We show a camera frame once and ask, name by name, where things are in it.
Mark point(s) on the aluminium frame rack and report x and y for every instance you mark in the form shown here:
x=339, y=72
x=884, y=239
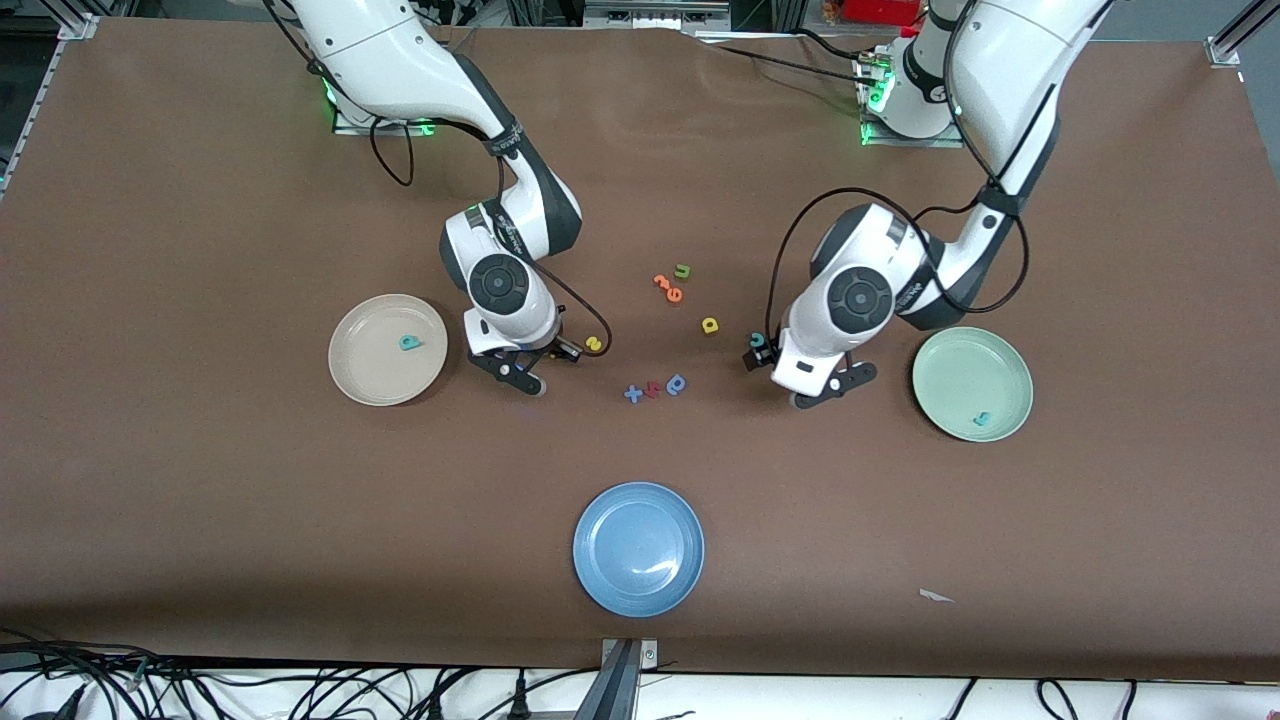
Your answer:
x=650, y=12

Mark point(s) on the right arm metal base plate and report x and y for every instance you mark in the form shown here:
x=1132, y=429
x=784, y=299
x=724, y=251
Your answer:
x=350, y=126

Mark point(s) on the black aluminium post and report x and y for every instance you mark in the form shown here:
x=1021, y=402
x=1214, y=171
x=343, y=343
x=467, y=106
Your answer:
x=615, y=695

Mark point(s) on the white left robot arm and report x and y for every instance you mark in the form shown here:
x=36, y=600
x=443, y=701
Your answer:
x=1010, y=60

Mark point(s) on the grey metal bracket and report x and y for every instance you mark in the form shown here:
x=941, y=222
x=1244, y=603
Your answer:
x=645, y=655

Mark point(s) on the blue round plate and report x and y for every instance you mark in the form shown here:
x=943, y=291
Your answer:
x=638, y=549

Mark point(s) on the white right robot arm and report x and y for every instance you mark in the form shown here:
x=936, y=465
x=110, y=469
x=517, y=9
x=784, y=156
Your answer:
x=400, y=60

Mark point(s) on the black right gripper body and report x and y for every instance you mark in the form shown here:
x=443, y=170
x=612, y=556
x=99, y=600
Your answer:
x=556, y=345

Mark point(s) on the blue foam letter a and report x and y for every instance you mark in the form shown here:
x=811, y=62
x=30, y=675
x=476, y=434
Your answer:
x=676, y=385

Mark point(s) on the beige round plate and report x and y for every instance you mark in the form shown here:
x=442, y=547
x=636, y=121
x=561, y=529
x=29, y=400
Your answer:
x=375, y=365

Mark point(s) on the brown table cover sheet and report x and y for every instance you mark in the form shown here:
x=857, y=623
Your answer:
x=640, y=180

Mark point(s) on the green round plate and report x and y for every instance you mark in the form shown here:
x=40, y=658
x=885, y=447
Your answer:
x=972, y=370

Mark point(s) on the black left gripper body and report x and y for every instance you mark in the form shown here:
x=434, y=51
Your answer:
x=762, y=351

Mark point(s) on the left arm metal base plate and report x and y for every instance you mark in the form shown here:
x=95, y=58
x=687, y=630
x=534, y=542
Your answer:
x=952, y=140

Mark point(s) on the white paper scrap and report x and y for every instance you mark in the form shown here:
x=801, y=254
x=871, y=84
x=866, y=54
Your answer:
x=934, y=596

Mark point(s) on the red box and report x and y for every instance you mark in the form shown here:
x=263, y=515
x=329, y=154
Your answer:
x=880, y=10

